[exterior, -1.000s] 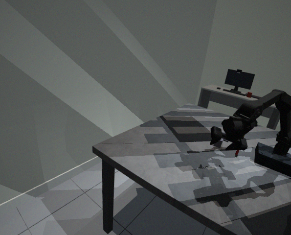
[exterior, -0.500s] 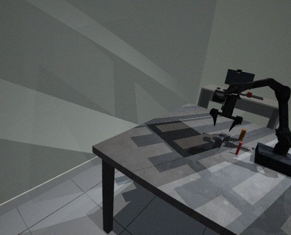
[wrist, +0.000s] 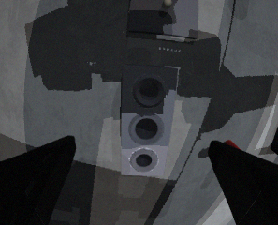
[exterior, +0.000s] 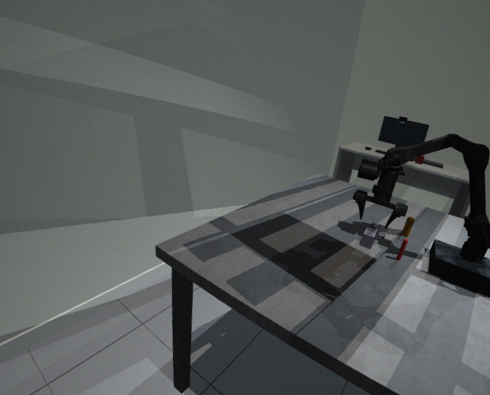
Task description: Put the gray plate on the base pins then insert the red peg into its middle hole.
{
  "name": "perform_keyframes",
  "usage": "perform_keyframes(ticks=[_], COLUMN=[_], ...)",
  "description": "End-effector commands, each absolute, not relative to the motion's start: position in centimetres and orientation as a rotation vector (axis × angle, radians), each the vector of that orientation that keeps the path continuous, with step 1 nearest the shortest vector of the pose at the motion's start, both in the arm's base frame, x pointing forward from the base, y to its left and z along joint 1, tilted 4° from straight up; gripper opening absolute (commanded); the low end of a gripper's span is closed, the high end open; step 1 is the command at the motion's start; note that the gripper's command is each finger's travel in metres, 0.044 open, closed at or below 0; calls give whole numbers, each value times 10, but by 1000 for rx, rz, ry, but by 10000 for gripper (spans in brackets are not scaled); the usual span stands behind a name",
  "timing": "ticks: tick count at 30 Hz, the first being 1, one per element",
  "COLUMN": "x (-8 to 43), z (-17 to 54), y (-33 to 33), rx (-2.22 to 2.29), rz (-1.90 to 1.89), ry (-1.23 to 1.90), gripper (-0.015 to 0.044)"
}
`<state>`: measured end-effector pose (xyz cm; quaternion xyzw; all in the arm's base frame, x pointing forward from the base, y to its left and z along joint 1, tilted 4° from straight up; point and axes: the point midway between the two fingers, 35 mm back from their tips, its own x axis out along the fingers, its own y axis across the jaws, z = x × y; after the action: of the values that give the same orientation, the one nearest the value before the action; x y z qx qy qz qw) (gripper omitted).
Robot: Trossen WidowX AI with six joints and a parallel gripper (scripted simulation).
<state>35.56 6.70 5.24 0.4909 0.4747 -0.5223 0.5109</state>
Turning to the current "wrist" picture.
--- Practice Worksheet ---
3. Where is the dark red peg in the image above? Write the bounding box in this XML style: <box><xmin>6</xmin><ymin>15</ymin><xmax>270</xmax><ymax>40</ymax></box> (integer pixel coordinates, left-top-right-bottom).
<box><xmin>225</xmin><ymin>140</ymin><xmax>240</xmax><ymax>149</ymax></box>

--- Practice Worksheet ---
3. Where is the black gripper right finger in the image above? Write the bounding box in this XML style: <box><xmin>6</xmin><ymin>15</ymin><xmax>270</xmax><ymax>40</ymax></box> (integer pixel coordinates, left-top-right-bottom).
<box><xmin>209</xmin><ymin>140</ymin><xmax>278</xmax><ymax>225</ymax></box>

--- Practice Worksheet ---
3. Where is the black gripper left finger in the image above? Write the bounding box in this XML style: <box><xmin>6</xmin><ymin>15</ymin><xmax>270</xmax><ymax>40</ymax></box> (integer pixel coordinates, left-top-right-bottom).
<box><xmin>0</xmin><ymin>135</ymin><xmax>76</xmax><ymax>225</ymax></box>

